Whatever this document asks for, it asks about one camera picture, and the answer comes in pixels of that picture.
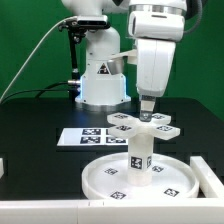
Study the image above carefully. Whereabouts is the white cable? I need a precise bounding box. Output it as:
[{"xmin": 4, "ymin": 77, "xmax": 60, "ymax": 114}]
[{"xmin": 0, "ymin": 15, "xmax": 78, "ymax": 103}]

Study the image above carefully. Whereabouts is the black cable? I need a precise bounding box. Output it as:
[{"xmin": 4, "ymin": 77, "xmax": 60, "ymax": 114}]
[{"xmin": 0, "ymin": 81, "xmax": 72, "ymax": 106}]

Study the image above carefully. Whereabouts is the white block at left edge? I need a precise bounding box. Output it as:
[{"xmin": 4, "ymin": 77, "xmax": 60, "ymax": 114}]
[{"xmin": 0, "ymin": 158, "xmax": 4, "ymax": 179}]

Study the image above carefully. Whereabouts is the white L-shaped corner fence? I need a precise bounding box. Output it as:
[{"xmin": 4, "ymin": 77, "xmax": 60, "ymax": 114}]
[{"xmin": 0, "ymin": 156, "xmax": 224, "ymax": 224}]

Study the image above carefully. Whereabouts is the white cross-shaped table base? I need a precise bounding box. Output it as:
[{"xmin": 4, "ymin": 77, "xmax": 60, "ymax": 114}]
[{"xmin": 107, "ymin": 113, "xmax": 180, "ymax": 140}]

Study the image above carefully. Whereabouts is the white marker sheet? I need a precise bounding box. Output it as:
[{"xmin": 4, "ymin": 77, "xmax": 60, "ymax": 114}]
[{"xmin": 57, "ymin": 128, "xmax": 128, "ymax": 146}]

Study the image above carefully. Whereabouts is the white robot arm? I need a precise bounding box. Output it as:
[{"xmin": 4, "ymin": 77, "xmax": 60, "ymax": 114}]
[{"xmin": 61, "ymin": 0, "xmax": 208, "ymax": 122}]

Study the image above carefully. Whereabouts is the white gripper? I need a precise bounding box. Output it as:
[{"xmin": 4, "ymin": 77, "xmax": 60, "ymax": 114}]
[{"xmin": 136, "ymin": 39, "xmax": 176, "ymax": 122}]

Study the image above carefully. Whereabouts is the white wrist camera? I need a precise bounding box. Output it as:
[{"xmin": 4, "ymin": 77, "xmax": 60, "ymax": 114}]
[{"xmin": 128, "ymin": 11, "xmax": 185, "ymax": 41}]

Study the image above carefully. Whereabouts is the white round table top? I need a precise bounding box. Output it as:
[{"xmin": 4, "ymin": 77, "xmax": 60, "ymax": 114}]
[{"xmin": 82, "ymin": 153, "xmax": 199, "ymax": 200}]

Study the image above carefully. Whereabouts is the black camera on stand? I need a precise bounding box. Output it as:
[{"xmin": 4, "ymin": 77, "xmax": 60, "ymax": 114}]
[{"xmin": 58, "ymin": 15, "xmax": 110, "ymax": 100}]

